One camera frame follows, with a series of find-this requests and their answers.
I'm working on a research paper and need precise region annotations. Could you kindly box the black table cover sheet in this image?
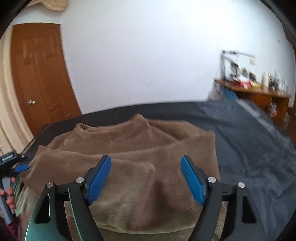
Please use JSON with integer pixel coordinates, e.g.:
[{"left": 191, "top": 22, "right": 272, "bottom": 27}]
[{"left": 28, "top": 100, "right": 295, "bottom": 240}]

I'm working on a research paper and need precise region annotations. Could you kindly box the silver door knob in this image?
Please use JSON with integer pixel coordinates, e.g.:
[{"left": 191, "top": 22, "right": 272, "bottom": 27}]
[{"left": 28, "top": 100, "right": 36, "bottom": 106}]

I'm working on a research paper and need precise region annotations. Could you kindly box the beige curtain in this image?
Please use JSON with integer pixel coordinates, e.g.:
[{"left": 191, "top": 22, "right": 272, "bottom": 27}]
[{"left": 0, "top": 25, "right": 33, "bottom": 154}]

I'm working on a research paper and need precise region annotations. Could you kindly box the brown wooden door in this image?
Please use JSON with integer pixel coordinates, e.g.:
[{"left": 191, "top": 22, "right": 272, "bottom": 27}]
[{"left": 11, "top": 23, "right": 81, "bottom": 135}]

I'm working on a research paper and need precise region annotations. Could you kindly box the pink left sleeve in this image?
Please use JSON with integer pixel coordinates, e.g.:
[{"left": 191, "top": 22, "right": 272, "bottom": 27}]
[{"left": 0, "top": 213, "right": 19, "bottom": 241}]

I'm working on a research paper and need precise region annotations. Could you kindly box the person's left hand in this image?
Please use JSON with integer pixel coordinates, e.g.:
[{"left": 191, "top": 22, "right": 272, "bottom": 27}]
[{"left": 0, "top": 177, "right": 16, "bottom": 210}]

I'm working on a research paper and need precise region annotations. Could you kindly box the wooden side desk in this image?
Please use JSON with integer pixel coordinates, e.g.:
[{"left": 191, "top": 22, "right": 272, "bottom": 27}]
[{"left": 214, "top": 78, "right": 290, "bottom": 126}]

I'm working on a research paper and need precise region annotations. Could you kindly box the brown fleece garment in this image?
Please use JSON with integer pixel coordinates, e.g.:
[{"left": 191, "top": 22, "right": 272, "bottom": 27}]
[{"left": 16, "top": 114, "right": 219, "bottom": 240}]

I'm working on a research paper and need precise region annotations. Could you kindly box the metal frame on desk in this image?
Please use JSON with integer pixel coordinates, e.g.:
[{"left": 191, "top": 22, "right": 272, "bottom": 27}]
[{"left": 220, "top": 50, "right": 256, "bottom": 80}]

